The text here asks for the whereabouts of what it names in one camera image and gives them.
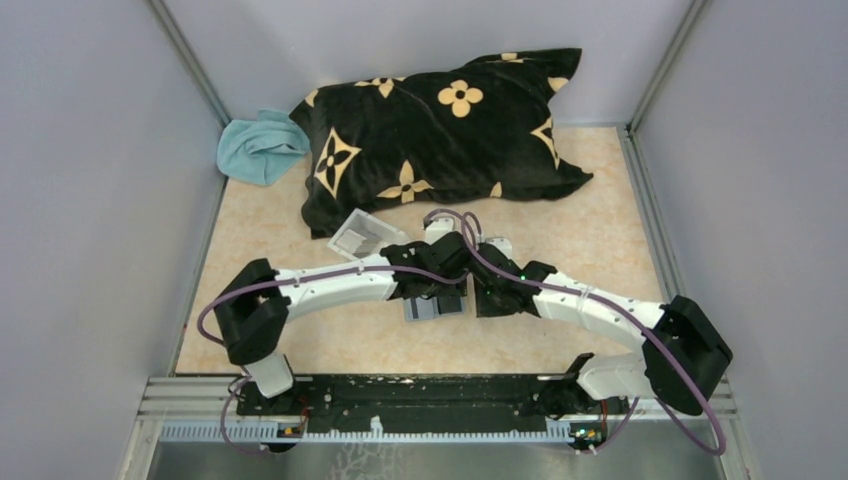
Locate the beige card holder wallet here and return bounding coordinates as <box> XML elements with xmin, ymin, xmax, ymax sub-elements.
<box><xmin>403</xmin><ymin>296</ymin><xmax>467</xmax><ymax>323</ymax></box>

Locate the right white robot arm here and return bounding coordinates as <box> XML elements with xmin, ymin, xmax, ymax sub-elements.
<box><xmin>470</xmin><ymin>243</ymin><xmax>733</xmax><ymax>416</ymax></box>

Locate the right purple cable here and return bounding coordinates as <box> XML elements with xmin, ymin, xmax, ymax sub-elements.
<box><xmin>460</xmin><ymin>211</ymin><xmax>728</xmax><ymax>457</ymax></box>

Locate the black floral pillow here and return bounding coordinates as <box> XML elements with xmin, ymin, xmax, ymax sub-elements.
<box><xmin>291</xmin><ymin>48</ymin><xmax>591</xmax><ymax>239</ymax></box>

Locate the aluminium frame rail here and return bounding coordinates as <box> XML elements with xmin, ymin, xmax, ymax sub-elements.
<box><xmin>135</xmin><ymin>374</ymin><xmax>738</xmax><ymax>445</ymax></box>

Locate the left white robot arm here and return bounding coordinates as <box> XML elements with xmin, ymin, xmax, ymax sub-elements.
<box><xmin>202</xmin><ymin>231</ymin><xmax>472</xmax><ymax>414</ymax></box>

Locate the purple cable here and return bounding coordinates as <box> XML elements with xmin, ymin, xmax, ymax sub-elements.
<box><xmin>196</xmin><ymin>208</ymin><xmax>475</xmax><ymax>457</ymax></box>
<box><xmin>460</xmin><ymin>211</ymin><xmax>728</xmax><ymax>457</ymax></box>

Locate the light blue cloth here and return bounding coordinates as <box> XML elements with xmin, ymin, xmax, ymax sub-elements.
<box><xmin>216</xmin><ymin>109</ymin><xmax>311</xmax><ymax>186</ymax></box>

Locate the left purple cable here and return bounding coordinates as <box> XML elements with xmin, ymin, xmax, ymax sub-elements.
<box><xmin>196</xmin><ymin>208</ymin><xmax>475</xmax><ymax>457</ymax></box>

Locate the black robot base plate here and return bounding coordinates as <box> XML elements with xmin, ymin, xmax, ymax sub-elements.
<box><xmin>237</xmin><ymin>374</ymin><xmax>630</xmax><ymax>434</ymax></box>

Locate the white plastic card box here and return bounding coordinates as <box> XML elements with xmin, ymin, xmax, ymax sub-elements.
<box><xmin>327</xmin><ymin>209</ymin><xmax>412</xmax><ymax>260</ymax></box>

